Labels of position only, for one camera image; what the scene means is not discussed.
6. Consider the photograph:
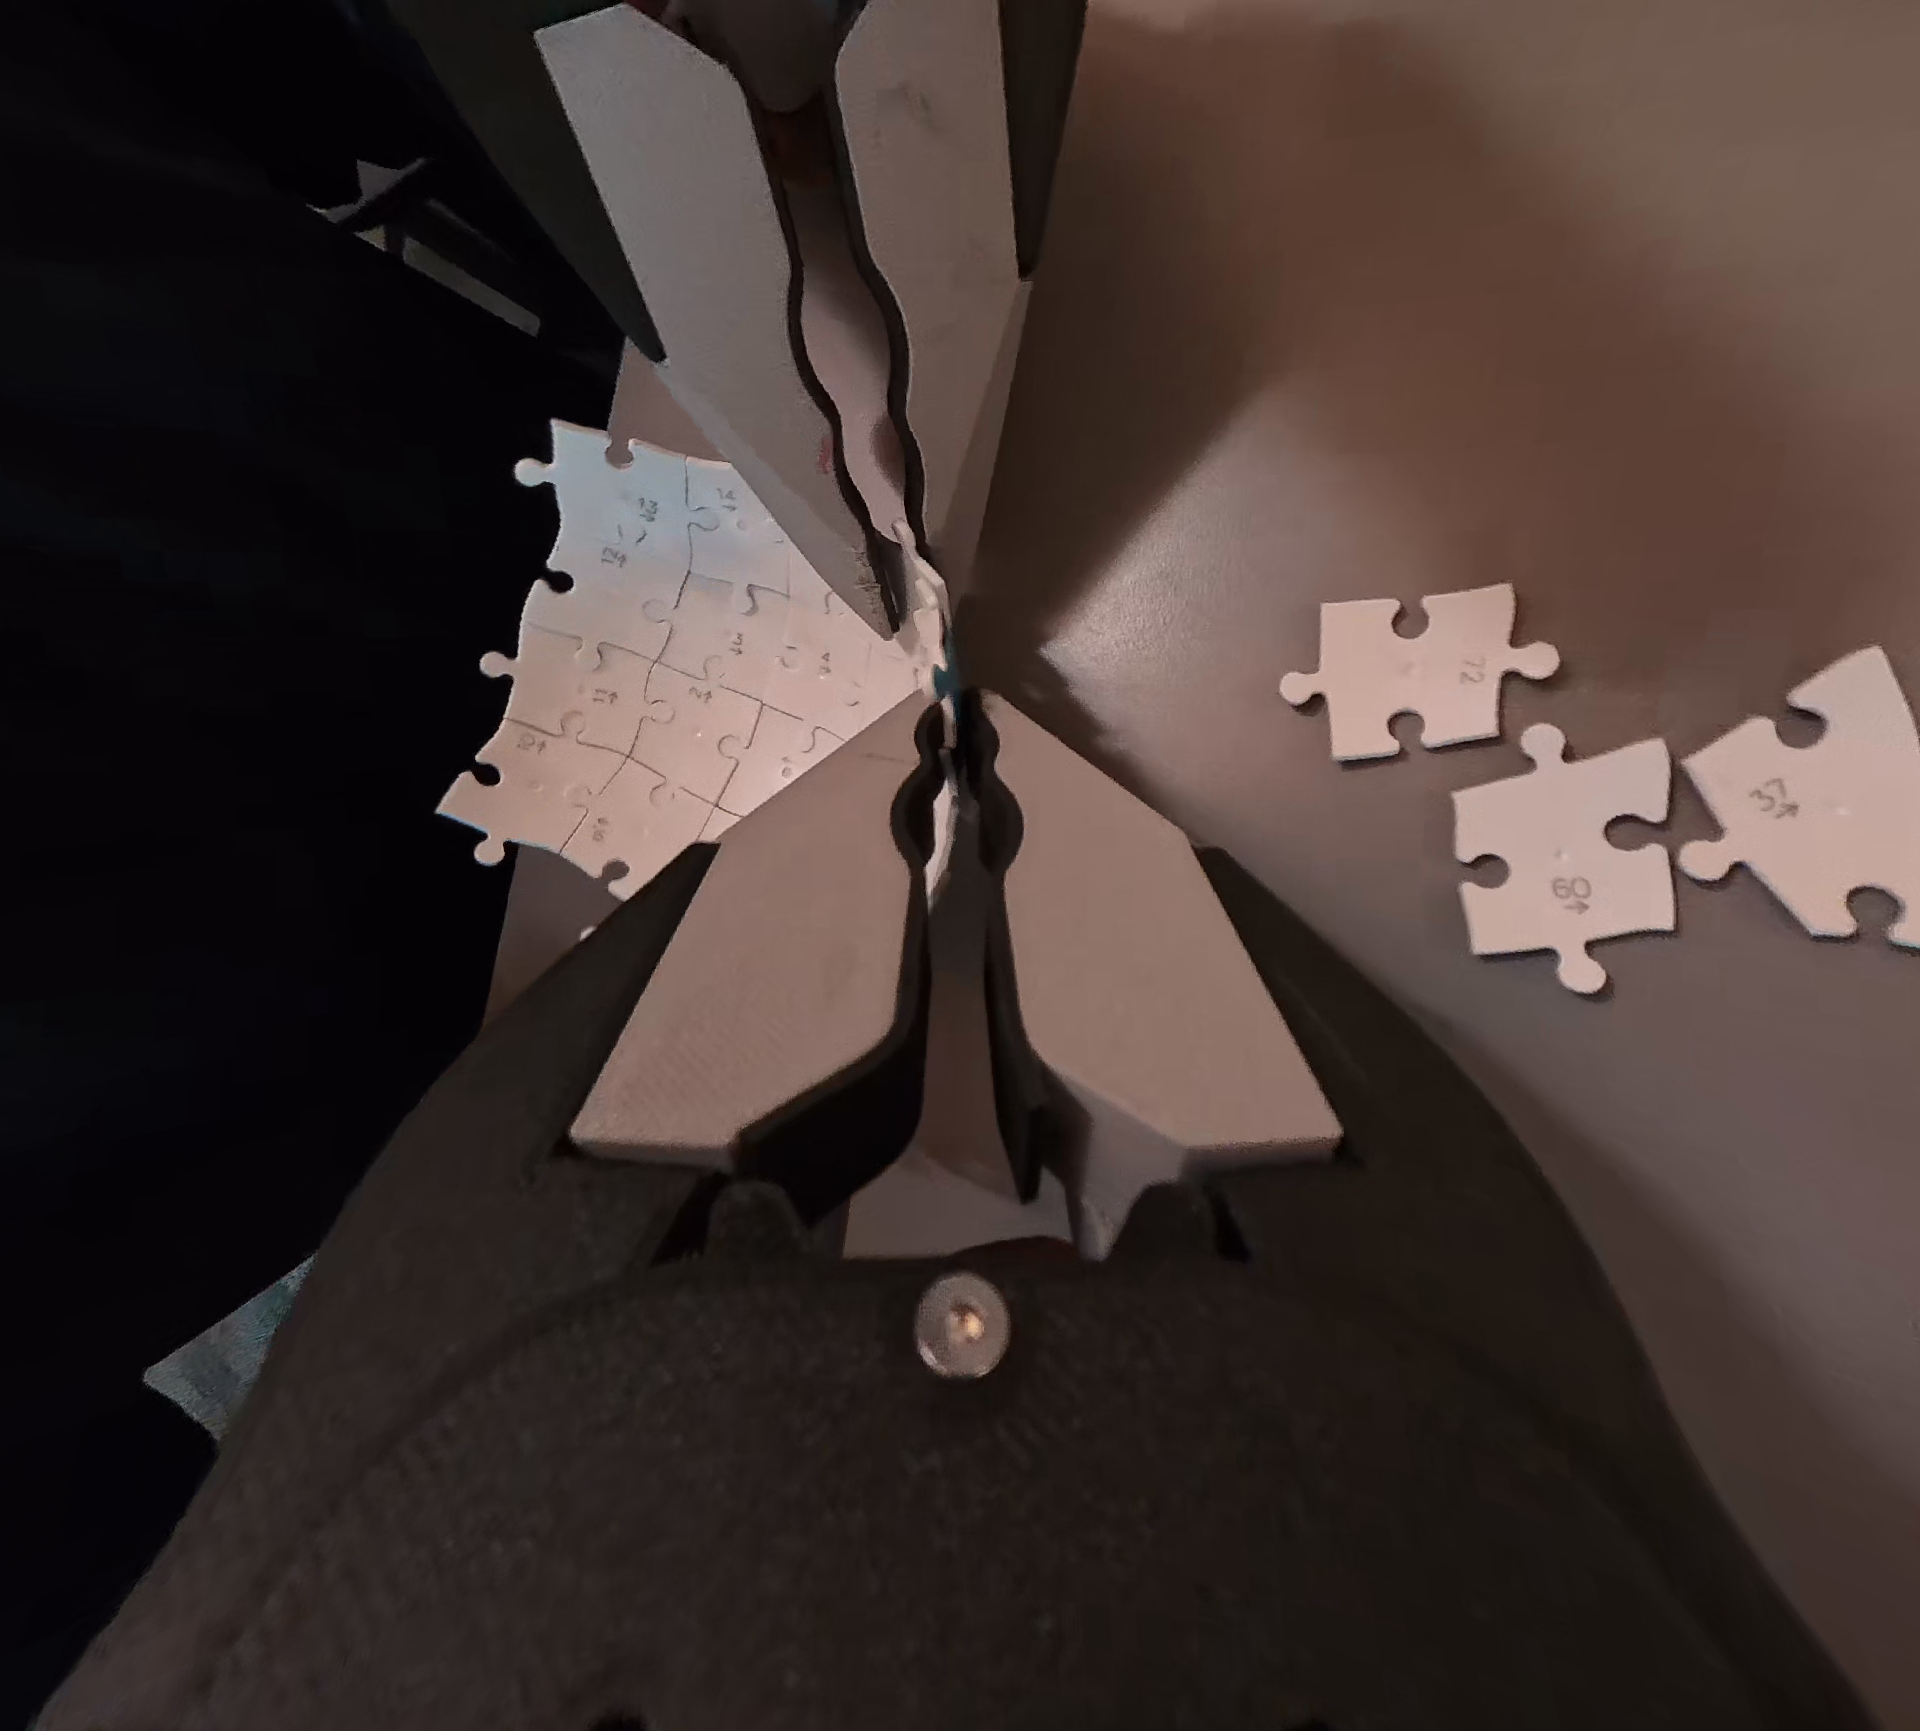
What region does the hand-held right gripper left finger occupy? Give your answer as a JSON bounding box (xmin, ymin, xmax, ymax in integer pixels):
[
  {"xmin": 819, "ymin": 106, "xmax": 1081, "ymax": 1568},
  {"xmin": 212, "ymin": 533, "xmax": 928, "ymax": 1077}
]
[{"xmin": 568, "ymin": 686, "xmax": 954, "ymax": 1224}]

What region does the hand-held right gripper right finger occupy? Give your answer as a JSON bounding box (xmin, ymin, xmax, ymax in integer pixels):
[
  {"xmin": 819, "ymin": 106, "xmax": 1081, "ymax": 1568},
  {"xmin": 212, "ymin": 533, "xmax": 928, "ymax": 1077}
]
[{"xmin": 971, "ymin": 692, "xmax": 1347, "ymax": 1256}]

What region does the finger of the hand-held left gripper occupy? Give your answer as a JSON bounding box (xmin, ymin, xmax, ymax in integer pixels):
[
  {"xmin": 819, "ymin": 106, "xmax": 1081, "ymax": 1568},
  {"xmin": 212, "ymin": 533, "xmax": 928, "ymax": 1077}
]
[
  {"xmin": 829, "ymin": 0, "xmax": 1036, "ymax": 592},
  {"xmin": 534, "ymin": 3, "xmax": 916, "ymax": 635}
]

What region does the partly built puzzle ball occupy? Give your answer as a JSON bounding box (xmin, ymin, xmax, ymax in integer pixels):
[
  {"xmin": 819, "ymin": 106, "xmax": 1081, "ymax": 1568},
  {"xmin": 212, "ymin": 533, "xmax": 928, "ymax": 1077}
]
[{"xmin": 436, "ymin": 419, "xmax": 960, "ymax": 900}]

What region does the white puzzle piece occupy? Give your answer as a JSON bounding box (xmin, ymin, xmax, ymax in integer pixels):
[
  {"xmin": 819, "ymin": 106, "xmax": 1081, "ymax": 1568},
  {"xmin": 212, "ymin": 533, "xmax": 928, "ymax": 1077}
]
[
  {"xmin": 1453, "ymin": 721, "xmax": 1678, "ymax": 998},
  {"xmin": 1279, "ymin": 581, "xmax": 1563, "ymax": 763},
  {"xmin": 1678, "ymin": 645, "xmax": 1920, "ymax": 949},
  {"xmin": 895, "ymin": 519, "xmax": 964, "ymax": 713}
]

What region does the person's dark-clothed torso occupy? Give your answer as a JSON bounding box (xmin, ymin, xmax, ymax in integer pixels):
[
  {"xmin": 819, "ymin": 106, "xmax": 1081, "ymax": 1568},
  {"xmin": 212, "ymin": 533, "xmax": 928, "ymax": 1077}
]
[{"xmin": 0, "ymin": 111, "xmax": 614, "ymax": 1731}]

